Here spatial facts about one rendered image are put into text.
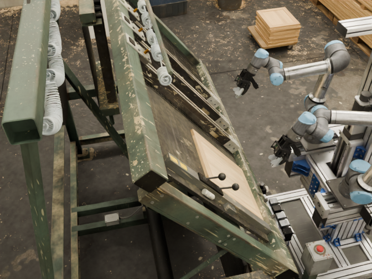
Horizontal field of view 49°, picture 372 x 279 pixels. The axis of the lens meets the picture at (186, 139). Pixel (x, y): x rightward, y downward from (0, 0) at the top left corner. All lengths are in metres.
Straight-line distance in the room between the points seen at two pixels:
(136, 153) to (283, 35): 4.29
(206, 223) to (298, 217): 1.77
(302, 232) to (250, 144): 1.27
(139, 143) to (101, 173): 2.52
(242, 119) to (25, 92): 3.44
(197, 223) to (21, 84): 0.91
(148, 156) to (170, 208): 0.27
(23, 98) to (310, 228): 2.61
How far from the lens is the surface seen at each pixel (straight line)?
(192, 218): 1.77
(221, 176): 1.93
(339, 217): 2.73
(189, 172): 1.92
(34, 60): 1.57
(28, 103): 1.36
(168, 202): 1.65
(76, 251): 3.40
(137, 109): 1.74
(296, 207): 3.57
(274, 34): 5.60
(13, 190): 4.24
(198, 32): 6.19
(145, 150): 1.56
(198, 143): 2.37
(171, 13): 6.65
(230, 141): 2.85
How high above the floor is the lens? 2.98
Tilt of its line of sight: 43 degrees down
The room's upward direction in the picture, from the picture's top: 2 degrees counter-clockwise
